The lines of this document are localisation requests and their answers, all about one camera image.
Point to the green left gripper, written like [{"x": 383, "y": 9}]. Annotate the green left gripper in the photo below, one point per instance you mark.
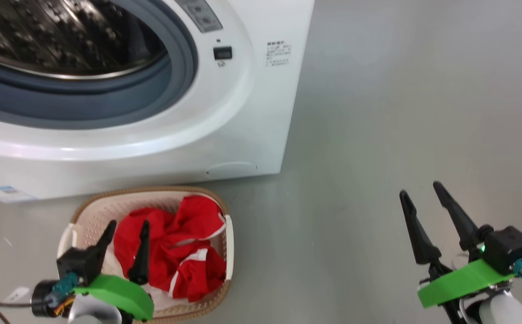
[{"x": 121, "y": 294}]

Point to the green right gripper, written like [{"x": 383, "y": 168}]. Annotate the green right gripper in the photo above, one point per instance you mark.
[{"x": 459, "y": 281}]

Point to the red garment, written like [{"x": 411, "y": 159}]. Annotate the red garment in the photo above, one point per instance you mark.
[{"x": 175, "y": 252}]

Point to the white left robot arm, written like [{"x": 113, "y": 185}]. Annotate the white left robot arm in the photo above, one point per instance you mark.
[{"x": 90, "y": 315}]

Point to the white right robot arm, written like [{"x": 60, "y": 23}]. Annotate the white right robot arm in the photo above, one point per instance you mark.
[{"x": 499, "y": 312}]

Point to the cream basket with brown rim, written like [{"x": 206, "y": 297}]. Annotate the cream basket with brown rim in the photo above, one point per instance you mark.
[{"x": 94, "y": 216}]

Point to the white front-load washing machine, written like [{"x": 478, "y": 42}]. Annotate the white front-load washing machine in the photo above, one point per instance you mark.
[{"x": 243, "y": 126}]

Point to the black rectangular block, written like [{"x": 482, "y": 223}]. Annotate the black rectangular block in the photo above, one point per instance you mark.
[{"x": 222, "y": 53}]

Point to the blue energy label sticker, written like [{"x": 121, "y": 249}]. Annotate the blue energy label sticker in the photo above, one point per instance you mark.
[{"x": 4, "y": 194}]

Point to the round drain filter cover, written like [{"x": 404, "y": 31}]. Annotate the round drain filter cover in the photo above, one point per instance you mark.
[{"x": 231, "y": 170}]

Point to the small printed text sticker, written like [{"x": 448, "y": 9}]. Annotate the small printed text sticker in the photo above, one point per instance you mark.
[{"x": 279, "y": 54}]

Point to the grey warning sticker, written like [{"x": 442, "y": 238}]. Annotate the grey warning sticker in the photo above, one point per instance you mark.
[{"x": 200, "y": 15}]

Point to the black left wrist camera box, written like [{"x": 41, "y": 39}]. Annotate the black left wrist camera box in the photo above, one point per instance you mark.
[{"x": 76, "y": 263}]

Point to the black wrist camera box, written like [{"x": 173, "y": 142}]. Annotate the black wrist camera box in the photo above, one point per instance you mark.
[
  {"x": 508, "y": 247},
  {"x": 76, "y": 263}
]

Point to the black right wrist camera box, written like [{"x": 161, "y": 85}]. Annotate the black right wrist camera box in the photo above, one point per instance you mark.
[{"x": 508, "y": 247}]

